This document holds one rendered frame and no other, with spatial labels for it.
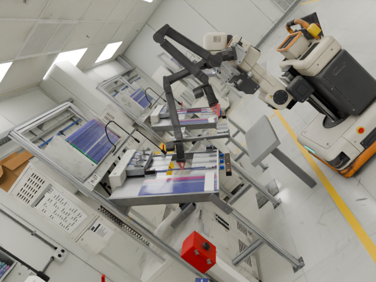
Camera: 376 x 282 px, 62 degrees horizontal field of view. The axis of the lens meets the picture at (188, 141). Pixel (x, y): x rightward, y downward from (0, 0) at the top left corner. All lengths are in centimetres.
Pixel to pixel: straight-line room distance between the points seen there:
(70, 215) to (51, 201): 15
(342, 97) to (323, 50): 33
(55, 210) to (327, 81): 193
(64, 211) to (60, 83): 372
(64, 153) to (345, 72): 186
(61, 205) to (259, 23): 847
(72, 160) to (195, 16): 806
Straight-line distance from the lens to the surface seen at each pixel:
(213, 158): 243
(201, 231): 216
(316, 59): 216
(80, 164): 216
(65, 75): 565
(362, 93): 231
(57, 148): 218
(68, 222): 229
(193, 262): 168
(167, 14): 989
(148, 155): 250
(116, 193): 216
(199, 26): 979
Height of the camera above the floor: 137
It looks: 10 degrees down
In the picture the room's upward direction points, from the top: 50 degrees counter-clockwise
